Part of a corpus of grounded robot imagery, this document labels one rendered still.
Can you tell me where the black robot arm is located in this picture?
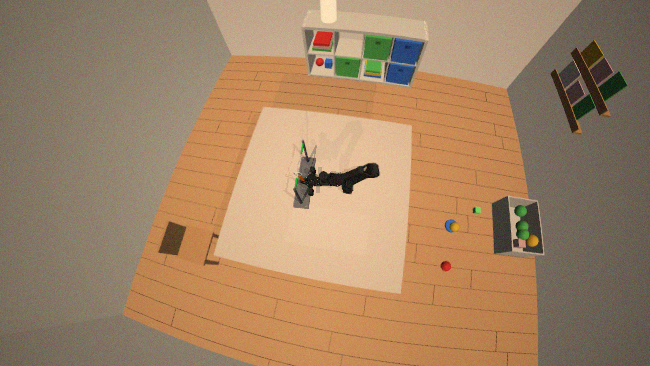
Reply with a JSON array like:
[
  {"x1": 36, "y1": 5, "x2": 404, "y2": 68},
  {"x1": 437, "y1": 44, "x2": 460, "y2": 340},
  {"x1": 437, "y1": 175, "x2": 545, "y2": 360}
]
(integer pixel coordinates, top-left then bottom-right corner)
[{"x1": 308, "y1": 163, "x2": 380, "y2": 194}]

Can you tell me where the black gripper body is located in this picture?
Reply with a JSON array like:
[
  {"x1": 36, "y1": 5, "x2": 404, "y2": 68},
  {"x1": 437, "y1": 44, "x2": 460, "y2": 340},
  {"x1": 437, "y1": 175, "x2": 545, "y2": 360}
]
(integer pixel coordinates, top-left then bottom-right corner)
[{"x1": 307, "y1": 167, "x2": 322, "y2": 196}]

